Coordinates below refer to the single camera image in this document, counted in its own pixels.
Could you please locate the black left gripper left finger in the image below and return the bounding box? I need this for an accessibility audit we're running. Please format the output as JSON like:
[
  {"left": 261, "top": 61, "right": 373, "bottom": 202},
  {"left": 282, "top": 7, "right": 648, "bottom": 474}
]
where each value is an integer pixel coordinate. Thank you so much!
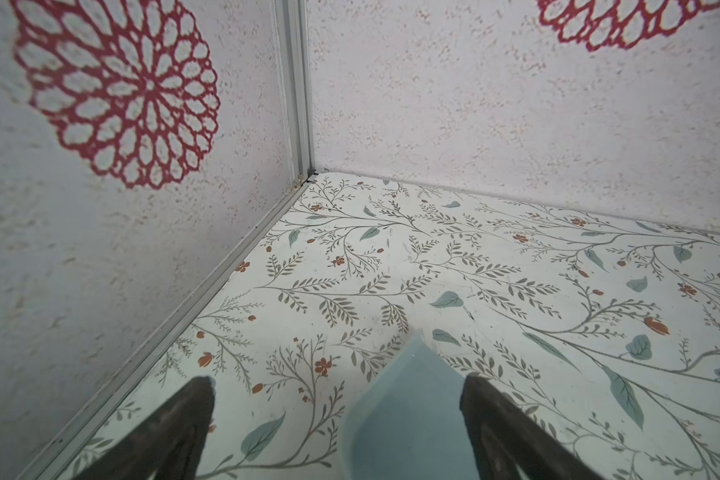
[{"left": 76, "top": 376, "right": 215, "bottom": 480}]

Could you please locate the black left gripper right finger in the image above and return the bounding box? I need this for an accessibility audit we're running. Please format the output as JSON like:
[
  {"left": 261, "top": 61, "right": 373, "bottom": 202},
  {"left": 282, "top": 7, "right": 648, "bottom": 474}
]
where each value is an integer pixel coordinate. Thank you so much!
[{"left": 459, "top": 374, "right": 601, "bottom": 480}]

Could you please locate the light blue plastic dustpan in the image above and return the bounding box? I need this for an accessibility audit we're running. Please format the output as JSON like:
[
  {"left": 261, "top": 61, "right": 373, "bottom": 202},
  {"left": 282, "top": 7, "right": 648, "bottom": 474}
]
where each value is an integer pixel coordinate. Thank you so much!
[{"left": 337, "top": 333, "right": 479, "bottom": 480}]

